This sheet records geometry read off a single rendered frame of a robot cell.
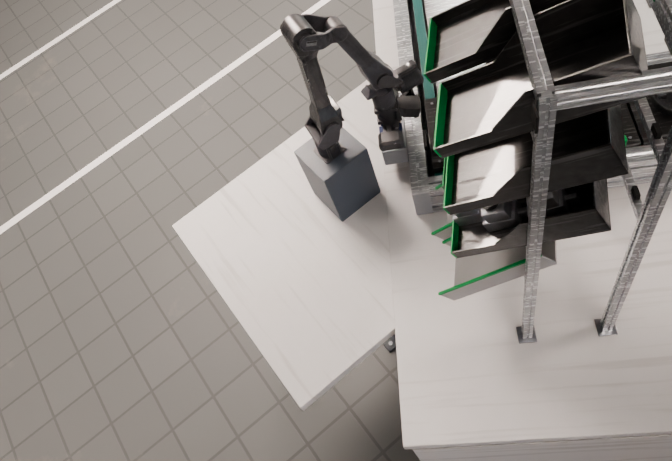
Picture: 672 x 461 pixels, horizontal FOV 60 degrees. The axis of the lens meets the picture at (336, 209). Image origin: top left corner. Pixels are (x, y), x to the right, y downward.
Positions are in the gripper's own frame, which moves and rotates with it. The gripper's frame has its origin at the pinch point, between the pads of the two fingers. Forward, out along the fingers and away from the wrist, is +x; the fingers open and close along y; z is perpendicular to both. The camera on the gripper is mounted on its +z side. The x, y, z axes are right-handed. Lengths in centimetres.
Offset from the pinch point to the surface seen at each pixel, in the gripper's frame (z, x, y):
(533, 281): 25, -16, -55
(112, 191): -161, 99, 75
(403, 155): 1.7, 6.6, -3.7
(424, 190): 6.4, 4.0, -17.8
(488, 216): 19, -28, -47
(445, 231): 10.3, -3.4, -34.6
